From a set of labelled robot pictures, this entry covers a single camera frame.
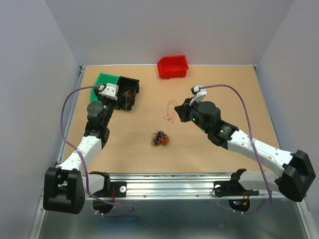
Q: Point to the green plastic bin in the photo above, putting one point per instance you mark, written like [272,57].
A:
[103,78]

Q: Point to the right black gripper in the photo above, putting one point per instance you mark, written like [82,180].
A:
[183,110]

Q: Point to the black plastic bin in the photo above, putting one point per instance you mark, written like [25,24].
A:
[128,87]

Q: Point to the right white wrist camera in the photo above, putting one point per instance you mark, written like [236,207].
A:
[199,93]

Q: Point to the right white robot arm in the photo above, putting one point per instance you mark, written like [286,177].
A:
[290,173]

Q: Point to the aluminium mounting rail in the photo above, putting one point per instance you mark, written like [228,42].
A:
[169,186]

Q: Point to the red plastic bin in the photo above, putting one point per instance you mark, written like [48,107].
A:
[172,67]

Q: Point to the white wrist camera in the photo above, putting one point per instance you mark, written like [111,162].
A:
[109,91]
[199,93]

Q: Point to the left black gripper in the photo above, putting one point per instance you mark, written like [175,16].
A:
[118,105]

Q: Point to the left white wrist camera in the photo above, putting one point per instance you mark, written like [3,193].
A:
[109,91]

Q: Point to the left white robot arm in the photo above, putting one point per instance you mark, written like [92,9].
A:
[67,186]

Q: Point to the aluminium table side frame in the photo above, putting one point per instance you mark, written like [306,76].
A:
[66,118]

